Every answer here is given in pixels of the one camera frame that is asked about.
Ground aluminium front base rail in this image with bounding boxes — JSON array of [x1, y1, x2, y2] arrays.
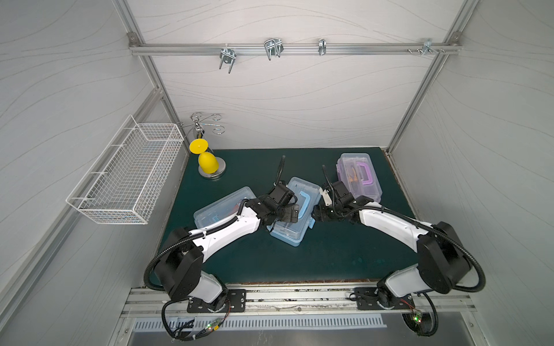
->
[[120, 282, 477, 318]]

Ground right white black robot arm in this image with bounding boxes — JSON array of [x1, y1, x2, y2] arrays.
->
[[312, 182, 486, 301]]

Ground white wire basket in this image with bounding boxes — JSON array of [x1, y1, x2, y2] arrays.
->
[[66, 115, 184, 225]]

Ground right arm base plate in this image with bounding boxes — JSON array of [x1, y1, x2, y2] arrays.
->
[[349, 287, 415, 311]]

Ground aluminium crossbar rail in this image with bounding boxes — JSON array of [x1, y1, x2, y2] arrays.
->
[[130, 41, 463, 56]]

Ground right metal bracket hook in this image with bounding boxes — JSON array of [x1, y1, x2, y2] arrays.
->
[[406, 39, 445, 56]]

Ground yellow cone on metal stand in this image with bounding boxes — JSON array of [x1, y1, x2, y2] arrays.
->
[[189, 138, 227, 180]]

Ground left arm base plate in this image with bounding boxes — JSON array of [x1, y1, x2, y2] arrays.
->
[[187, 289, 246, 314]]

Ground left metal hook clamp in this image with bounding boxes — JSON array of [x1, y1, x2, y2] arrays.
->
[[219, 48, 237, 74]]

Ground wire hook rack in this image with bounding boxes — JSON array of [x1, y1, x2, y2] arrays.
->
[[183, 112, 226, 139]]

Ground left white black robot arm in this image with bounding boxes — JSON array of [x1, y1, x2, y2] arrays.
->
[[143, 181, 299, 310]]

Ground orange black pliers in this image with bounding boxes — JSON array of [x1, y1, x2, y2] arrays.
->
[[346, 165, 359, 184]]

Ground right base cable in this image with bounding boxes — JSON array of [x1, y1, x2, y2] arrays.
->
[[401, 292, 441, 337]]

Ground base cable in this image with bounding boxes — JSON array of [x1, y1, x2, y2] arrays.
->
[[161, 298, 230, 342], [401, 292, 441, 337]]

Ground middle metal hook clamp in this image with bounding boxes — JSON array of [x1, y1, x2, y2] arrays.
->
[[263, 38, 284, 61]]

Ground blue clear toolbox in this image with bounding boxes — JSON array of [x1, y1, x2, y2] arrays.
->
[[193, 187, 256, 229], [267, 177, 321, 247]]

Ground metal hook clamp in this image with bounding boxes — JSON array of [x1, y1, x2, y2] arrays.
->
[[219, 48, 237, 74], [263, 38, 284, 61]]

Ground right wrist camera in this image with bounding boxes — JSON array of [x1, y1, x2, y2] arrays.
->
[[319, 187, 333, 207]]

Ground small metal clamp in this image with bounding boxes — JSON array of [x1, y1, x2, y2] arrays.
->
[[318, 38, 327, 56]]

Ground left base cable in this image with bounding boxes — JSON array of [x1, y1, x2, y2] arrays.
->
[[161, 298, 230, 342]]

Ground purple clear toolbox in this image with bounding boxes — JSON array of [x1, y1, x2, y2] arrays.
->
[[336, 153, 382, 203]]

